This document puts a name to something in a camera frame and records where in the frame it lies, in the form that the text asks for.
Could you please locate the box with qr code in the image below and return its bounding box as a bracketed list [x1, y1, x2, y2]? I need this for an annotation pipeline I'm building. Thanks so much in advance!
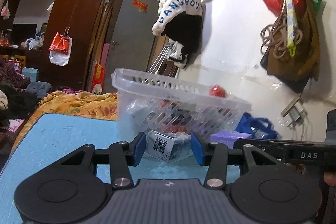
[145, 130, 193, 162]

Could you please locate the red ball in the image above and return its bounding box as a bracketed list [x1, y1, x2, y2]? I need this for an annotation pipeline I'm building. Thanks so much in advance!
[209, 85, 226, 98]

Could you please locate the person left hand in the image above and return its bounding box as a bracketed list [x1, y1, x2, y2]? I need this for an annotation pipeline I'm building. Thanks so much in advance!
[324, 172, 336, 186]

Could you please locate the purple cardboard box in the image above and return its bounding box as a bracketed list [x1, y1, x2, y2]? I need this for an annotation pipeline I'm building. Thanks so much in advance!
[210, 131, 252, 148]

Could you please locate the blue shopping bag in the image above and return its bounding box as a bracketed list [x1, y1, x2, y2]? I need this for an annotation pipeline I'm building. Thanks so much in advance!
[235, 112, 281, 140]

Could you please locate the yellow floral blanket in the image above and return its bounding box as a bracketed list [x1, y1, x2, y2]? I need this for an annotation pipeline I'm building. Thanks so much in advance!
[12, 90, 117, 150]

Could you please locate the white plastic lattice basket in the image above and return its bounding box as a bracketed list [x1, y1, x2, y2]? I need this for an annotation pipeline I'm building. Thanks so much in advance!
[111, 68, 252, 140]

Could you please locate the dark purple clothes pile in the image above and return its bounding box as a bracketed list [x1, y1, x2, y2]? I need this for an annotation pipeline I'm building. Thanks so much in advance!
[1, 56, 34, 121]

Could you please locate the orange white plastic bag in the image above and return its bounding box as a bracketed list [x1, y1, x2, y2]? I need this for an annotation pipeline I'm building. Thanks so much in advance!
[49, 32, 72, 67]

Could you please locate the grey door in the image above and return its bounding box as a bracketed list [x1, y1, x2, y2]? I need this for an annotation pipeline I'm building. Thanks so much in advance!
[102, 0, 158, 93]

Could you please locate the white and black hanging jacket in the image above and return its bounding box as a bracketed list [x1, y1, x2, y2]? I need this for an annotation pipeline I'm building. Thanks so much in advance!
[152, 0, 203, 68]

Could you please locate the dark red wooden wardrobe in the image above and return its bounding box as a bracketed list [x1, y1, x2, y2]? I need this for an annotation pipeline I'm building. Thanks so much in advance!
[3, 0, 105, 90]

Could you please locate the brown hanging bag with ropes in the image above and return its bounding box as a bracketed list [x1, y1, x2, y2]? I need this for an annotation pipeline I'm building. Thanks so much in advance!
[260, 0, 321, 94]

